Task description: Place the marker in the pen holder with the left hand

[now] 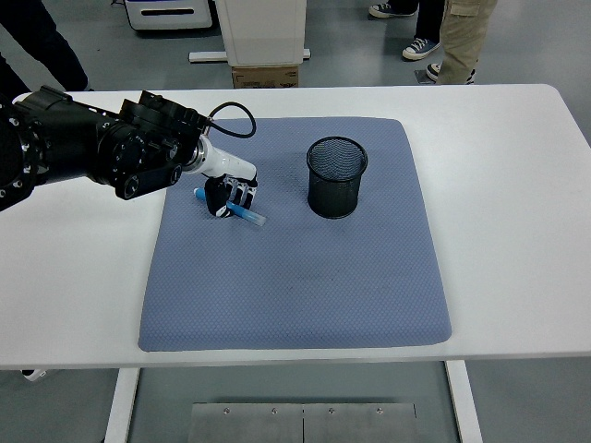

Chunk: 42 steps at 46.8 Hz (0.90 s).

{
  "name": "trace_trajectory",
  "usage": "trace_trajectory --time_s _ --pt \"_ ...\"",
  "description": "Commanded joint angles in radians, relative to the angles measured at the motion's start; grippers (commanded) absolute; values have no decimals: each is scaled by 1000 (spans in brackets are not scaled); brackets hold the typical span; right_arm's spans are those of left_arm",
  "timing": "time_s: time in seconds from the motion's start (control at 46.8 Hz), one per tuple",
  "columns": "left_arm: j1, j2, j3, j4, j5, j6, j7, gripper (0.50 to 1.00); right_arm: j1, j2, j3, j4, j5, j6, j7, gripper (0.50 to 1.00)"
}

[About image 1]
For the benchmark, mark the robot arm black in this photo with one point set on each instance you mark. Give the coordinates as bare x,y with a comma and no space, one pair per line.
69,138

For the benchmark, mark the person in dark trousers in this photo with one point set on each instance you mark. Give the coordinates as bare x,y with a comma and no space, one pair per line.
41,37

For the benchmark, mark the white floor foot bar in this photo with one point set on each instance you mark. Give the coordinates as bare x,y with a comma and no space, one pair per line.
208,57

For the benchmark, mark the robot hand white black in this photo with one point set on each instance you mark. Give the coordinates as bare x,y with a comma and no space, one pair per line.
228,164

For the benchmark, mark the person in beige trousers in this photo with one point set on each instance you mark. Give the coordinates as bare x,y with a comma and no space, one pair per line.
464,41

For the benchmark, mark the small white device under table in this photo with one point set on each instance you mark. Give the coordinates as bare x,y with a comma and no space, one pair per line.
34,374

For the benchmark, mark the blue marker clear cap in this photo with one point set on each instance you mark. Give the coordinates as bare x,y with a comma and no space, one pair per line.
251,216

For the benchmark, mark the white cabinet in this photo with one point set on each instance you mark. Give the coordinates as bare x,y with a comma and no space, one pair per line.
263,27

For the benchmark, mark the black mesh pen holder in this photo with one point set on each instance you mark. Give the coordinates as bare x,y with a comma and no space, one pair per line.
334,198

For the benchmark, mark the white table leg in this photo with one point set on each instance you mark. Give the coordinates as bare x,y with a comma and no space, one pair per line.
121,406
464,406

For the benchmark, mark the blue-grey textured mat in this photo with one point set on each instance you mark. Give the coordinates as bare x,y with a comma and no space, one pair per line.
277,277

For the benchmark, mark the grey metal plate with screws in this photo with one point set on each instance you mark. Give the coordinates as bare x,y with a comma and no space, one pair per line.
360,424
247,424

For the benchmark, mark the person in blue sneakers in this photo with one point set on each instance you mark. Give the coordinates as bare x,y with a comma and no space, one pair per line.
427,23

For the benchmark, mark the cardboard box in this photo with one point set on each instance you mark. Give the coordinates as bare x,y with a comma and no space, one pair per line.
265,77

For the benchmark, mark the grey floor plate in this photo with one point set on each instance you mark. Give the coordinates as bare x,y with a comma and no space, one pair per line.
422,76

